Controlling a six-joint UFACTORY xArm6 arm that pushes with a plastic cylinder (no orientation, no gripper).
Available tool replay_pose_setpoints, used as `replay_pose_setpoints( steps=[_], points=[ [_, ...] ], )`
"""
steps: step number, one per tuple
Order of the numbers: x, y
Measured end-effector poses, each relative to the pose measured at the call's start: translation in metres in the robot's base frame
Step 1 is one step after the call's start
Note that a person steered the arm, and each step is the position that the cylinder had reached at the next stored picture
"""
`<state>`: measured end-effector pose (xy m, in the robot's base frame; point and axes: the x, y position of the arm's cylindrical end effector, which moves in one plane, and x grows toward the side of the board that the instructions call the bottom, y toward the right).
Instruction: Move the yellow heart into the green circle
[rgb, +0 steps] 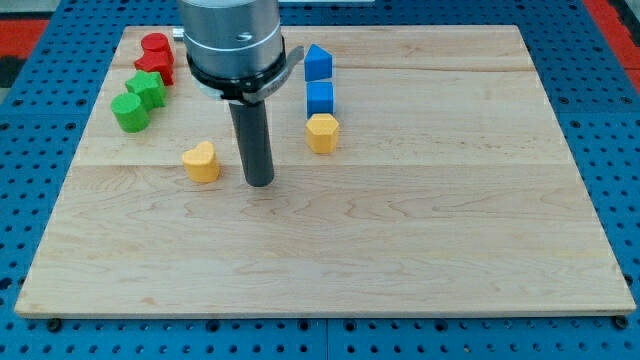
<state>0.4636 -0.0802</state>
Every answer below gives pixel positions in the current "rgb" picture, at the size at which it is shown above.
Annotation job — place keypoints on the green cylinder block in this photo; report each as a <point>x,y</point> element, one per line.
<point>130,112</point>

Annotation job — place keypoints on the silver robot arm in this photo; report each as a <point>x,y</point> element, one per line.
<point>231,39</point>

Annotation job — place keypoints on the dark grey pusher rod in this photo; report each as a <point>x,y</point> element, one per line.
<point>252,134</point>

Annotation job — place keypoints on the yellow heart block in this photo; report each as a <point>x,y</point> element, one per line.
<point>201,163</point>

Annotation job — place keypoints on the red cylinder block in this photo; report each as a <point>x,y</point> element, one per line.
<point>157,43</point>

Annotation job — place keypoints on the blue cube block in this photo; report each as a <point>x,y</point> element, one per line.
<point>319,98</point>

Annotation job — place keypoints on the small silver metal part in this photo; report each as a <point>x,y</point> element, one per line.
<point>178,34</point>

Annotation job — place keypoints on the yellow hexagon block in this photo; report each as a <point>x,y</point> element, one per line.
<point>322,133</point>

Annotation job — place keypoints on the wooden board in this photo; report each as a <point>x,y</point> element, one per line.
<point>451,193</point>

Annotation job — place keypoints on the blue triangle block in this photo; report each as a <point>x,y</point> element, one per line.
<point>318,64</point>

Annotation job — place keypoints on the green star block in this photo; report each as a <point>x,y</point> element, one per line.
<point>149,86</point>

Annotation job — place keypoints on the red star block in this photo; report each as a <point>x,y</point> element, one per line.
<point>160,62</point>

